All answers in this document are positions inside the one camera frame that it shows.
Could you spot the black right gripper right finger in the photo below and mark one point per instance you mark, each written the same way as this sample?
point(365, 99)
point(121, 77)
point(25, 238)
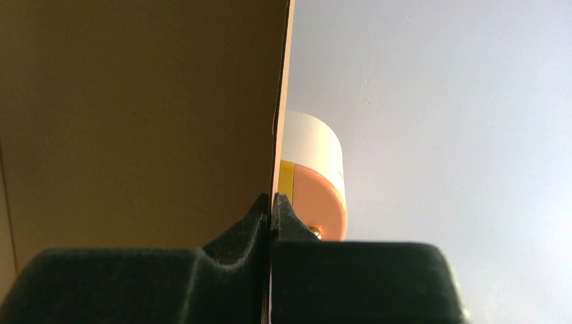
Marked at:
point(319, 281)

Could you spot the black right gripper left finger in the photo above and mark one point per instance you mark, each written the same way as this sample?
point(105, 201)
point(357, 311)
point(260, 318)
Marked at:
point(225, 281)

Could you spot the brown cardboard box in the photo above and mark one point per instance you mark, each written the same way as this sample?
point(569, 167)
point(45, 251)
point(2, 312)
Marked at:
point(137, 124)

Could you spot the white orange yellow cylinder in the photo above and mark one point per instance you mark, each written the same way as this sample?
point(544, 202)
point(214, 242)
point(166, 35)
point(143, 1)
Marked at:
point(311, 175)

